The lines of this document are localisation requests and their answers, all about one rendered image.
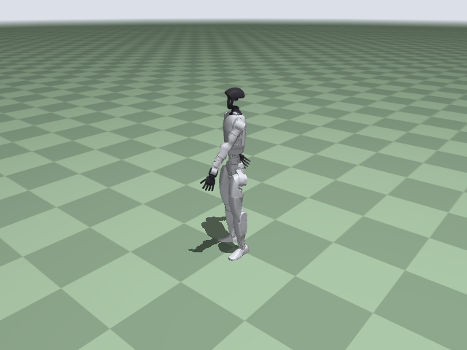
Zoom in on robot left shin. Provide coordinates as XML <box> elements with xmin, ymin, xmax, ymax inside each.
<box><xmin>233</xmin><ymin>211</ymin><xmax>247</xmax><ymax>250</ymax></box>

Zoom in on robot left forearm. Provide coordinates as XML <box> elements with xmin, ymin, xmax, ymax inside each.
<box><xmin>210</xmin><ymin>144</ymin><xmax>229</xmax><ymax>175</ymax></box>

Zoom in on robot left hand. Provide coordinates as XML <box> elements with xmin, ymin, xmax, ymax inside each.
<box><xmin>200</xmin><ymin>168</ymin><xmax>218</xmax><ymax>191</ymax></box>

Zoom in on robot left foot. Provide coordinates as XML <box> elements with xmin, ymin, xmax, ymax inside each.
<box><xmin>228</xmin><ymin>244</ymin><xmax>249</xmax><ymax>260</ymax></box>

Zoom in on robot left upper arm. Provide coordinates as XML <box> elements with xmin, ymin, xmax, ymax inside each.
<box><xmin>220</xmin><ymin>118</ymin><xmax>246</xmax><ymax>152</ymax></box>

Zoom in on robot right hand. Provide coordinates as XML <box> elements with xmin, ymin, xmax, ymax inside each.
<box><xmin>239</xmin><ymin>154</ymin><xmax>250</xmax><ymax>168</ymax></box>

